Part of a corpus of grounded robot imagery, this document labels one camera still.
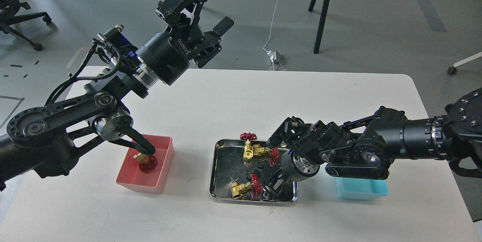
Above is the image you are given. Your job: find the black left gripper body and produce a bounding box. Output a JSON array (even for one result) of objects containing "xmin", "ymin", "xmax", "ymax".
[{"xmin": 136, "ymin": 27, "xmax": 211, "ymax": 86}]

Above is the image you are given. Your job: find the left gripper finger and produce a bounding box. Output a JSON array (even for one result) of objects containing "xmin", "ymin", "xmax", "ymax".
[
  {"xmin": 194, "ymin": 17, "xmax": 234, "ymax": 68},
  {"xmin": 156, "ymin": 0, "xmax": 207, "ymax": 33}
]

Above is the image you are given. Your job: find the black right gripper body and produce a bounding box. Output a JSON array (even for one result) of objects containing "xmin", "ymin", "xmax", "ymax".
[{"xmin": 280, "ymin": 151, "xmax": 320, "ymax": 182}]

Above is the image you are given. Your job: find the brass valve red handle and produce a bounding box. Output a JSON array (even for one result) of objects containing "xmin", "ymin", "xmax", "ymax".
[
  {"xmin": 133, "ymin": 153, "xmax": 158, "ymax": 173},
  {"xmin": 230, "ymin": 173, "xmax": 261, "ymax": 200},
  {"xmin": 239, "ymin": 132, "xmax": 279, "ymax": 167}
]

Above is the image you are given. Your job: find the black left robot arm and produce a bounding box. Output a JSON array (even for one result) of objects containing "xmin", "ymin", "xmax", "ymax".
[{"xmin": 0, "ymin": 0, "xmax": 234, "ymax": 190}]

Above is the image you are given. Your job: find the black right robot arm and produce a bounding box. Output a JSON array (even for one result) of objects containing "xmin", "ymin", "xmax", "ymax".
[{"xmin": 262, "ymin": 89, "xmax": 482, "ymax": 197}]

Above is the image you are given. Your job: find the blue plastic box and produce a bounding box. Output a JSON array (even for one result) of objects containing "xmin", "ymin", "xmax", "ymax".
[{"xmin": 335, "ymin": 177, "xmax": 389, "ymax": 201}]

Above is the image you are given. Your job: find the pink plastic box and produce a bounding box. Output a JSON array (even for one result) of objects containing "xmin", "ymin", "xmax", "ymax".
[{"xmin": 116, "ymin": 135, "xmax": 174, "ymax": 194}]

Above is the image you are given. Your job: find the metal tray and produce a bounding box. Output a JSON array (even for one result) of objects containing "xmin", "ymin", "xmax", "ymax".
[{"xmin": 209, "ymin": 139, "xmax": 299, "ymax": 206}]

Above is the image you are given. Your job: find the black tripod leg right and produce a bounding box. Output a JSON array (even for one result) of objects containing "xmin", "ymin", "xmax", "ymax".
[{"xmin": 308, "ymin": 0, "xmax": 330, "ymax": 54}]

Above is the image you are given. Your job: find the black office chair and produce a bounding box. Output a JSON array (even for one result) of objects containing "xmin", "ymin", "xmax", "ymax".
[{"xmin": 0, "ymin": 0, "xmax": 52, "ymax": 51}]

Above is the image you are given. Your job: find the brass valve red handle bottom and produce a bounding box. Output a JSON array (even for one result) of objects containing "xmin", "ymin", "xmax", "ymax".
[{"xmin": 230, "ymin": 173, "xmax": 261, "ymax": 200}]

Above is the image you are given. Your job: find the brass valve red handle top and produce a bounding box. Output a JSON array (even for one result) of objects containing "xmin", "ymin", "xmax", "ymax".
[{"xmin": 239, "ymin": 132, "xmax": 279, "ymax": 167}]

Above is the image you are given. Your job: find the white power adapter with cable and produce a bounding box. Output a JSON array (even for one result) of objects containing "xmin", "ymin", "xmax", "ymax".
[{"xmin": 262, "ymin": 0, "xmax": 279, "ymax": 71}]

